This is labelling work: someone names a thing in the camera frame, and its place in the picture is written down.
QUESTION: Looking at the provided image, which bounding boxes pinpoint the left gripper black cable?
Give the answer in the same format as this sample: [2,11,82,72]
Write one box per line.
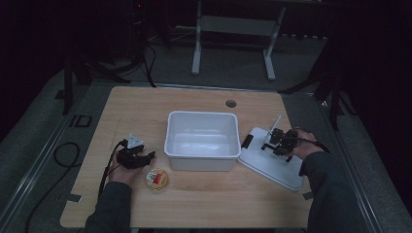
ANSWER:
[97,139,129,200]

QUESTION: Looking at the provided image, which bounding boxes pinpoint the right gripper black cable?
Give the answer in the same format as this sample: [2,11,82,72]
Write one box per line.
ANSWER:
[292,127,331,154]

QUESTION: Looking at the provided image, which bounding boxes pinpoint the black tape rectangle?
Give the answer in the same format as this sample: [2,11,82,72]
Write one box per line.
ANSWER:
[68,114,93,128]

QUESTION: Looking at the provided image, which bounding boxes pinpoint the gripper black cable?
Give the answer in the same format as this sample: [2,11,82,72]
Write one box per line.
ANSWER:
[292,127,331,154]
[97,139,129,200]

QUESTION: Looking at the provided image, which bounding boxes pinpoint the white plastic lid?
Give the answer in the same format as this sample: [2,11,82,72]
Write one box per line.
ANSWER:
[237,126,305,192]

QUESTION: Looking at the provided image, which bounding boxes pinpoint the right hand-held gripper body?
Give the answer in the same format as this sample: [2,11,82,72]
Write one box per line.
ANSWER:
[264,115,299,158]

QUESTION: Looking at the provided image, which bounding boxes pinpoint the white plastic bin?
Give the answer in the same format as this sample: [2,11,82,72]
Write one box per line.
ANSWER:
[163,110,243,172]

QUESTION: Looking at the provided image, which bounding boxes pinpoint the dark equipment rack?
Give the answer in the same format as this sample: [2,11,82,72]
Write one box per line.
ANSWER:
[127,0,151,66]

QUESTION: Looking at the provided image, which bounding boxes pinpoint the round snack container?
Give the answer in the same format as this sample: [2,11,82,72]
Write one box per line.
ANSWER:
[145,167,170,194]

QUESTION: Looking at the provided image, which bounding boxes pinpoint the white metal stand frame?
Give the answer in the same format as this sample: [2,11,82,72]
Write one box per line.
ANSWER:
[190,0,288,83]

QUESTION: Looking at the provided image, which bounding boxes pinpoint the person's left hand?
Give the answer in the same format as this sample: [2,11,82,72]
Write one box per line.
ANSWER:
[108,159,148,187]

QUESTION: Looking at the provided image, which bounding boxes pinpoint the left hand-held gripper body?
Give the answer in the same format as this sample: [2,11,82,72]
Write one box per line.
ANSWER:
[116,133,151,170]

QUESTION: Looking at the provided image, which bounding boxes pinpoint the black looped floor cable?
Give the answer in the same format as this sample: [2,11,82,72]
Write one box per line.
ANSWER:
[24,141,82,233]

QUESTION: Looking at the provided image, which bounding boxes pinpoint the person's right hand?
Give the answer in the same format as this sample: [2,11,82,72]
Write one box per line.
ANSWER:
[289,127,323,162]

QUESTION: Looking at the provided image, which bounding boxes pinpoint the black tripod stand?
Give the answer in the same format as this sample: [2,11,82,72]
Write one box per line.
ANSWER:
[277,42,358,131]
[62,52,131,117]

